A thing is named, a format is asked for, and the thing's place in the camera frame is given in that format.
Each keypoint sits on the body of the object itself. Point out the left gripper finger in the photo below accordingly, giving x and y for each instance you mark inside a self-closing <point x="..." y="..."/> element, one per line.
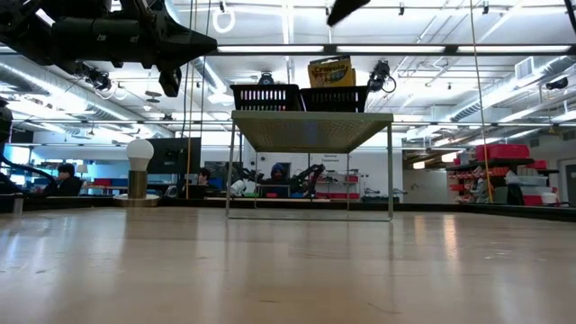
<point x="195" y="45"/>

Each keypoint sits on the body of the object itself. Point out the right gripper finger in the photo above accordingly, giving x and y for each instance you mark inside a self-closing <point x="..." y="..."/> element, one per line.
<point x="344" y="9"/>

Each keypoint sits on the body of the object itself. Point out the black slotted plastic basket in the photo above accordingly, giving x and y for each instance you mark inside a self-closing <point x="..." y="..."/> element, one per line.
<point x="265" y="88"/>
<point x="333" y="92"/>

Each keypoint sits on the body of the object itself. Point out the black background robot arm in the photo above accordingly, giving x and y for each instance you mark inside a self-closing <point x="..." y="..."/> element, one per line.
<point x="310" y="175"/>

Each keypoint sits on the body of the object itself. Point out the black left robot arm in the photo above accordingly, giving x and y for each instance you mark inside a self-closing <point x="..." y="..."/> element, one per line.
<point x="90" y="38"/>

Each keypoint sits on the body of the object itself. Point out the small desk lamp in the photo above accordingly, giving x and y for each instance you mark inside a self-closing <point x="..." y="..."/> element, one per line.
<point x="81" y="168"/>

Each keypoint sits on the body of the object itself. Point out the black monitor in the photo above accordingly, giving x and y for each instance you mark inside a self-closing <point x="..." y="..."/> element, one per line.
<point x="173" y="155"/>

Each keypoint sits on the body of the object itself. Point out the white bulb wooden base lamp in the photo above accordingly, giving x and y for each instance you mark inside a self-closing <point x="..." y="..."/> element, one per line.
<point x="139" y="153"/>

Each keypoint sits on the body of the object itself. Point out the pale green perforated metal riser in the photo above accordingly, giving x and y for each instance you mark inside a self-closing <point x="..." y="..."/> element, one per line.
<point x="310" y="130"/>

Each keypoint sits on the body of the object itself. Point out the person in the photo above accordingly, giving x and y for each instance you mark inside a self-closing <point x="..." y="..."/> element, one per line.
<point x="204" y="176"/>
<point x="65" y="184"/>
<point x="277" y="173"/>

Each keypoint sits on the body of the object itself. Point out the white round device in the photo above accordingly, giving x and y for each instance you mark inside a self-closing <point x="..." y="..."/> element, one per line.
<point x="238" y="188"/>

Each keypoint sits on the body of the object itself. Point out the red storage bins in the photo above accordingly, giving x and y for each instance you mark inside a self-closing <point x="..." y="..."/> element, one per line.
<point x="501" y="152"/>

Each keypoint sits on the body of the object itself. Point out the grey orange parts bin rack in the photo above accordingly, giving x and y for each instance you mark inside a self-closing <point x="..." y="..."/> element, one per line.
<point x="477" y="180"/>

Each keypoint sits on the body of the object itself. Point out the black ceiling device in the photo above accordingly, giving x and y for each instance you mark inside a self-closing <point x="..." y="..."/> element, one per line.
<point x="557" y="83"/>

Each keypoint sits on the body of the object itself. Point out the black mounted camera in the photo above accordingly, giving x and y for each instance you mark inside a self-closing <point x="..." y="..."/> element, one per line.
<point x="381" y="72"/>

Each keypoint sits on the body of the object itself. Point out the black dome ceiling camera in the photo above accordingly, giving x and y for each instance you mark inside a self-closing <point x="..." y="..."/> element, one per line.
<point x="266" y="78"/>

